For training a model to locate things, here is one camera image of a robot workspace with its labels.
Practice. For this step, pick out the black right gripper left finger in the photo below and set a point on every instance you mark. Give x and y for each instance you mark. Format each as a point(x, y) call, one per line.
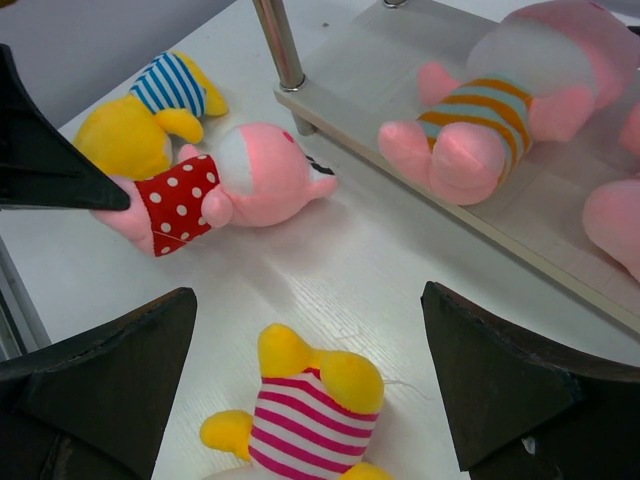
point(96, 405)

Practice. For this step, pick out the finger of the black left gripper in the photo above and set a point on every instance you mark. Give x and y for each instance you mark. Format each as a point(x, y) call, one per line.
point(40, 169)

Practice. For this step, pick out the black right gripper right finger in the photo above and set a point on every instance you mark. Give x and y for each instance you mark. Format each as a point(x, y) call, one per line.
point(522, 406)

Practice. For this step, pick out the yellow toy pink striped shirt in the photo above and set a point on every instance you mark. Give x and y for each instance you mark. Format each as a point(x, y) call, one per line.
point(314, 414)

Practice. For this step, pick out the pink toy red polka-dot shirt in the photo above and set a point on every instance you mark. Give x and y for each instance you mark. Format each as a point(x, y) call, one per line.
point(257, 176)

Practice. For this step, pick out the pink toy orange striped shirt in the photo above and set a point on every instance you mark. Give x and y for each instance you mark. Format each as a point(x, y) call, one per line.
point(538, 76)

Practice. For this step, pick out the white two-tier wooden shelf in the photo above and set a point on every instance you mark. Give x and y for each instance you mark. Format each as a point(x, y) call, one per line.
point(368, 75)

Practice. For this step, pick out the yellow toy blue striped shirt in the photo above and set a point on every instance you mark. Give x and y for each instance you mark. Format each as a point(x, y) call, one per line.
point(131, 135)

